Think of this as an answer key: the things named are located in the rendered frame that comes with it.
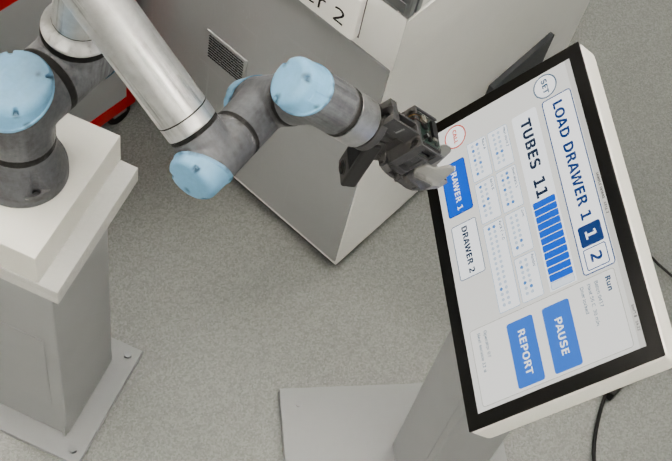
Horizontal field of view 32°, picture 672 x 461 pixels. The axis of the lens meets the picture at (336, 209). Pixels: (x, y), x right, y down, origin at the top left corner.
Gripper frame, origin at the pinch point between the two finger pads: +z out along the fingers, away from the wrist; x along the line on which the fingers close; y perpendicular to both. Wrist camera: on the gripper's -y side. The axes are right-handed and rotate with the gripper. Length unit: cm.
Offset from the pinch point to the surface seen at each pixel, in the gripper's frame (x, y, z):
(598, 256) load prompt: -21.5, 20.8, 4.0
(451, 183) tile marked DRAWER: 1.2, 0.0, 4.1
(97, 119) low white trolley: 78, -103, 17
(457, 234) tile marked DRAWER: -7.8, -0.6, 4.1
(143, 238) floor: 52, -106, 34
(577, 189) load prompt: -10.3, 20.2, 4.1
